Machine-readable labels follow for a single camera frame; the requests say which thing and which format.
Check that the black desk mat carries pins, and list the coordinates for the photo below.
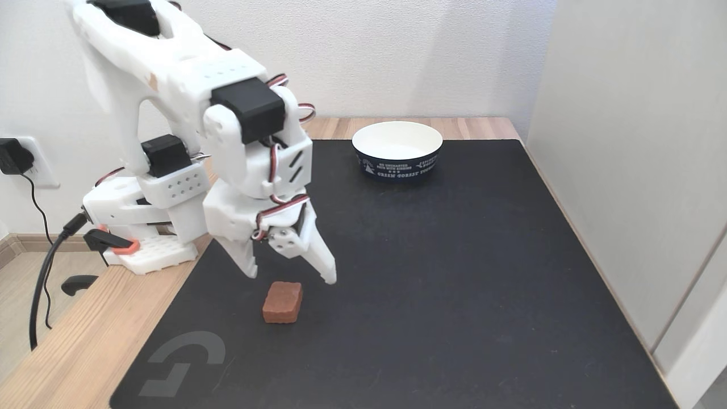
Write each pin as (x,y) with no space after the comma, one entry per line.
(426,284)

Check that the black power adapter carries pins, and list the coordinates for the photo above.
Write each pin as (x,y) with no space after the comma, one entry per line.
(11,156)

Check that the brown block toy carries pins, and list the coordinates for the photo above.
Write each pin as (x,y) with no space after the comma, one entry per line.
(282,302)

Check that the black and orange clamp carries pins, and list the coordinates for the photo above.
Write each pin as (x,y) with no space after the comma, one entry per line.
(105,240)

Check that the white wall outlet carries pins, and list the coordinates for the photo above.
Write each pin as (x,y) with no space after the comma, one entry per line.
(45,170)

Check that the wooden baseboard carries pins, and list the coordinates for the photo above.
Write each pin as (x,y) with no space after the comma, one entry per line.
(34,242)

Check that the navy and white paper bowl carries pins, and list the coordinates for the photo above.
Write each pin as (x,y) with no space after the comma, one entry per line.
(397,162)

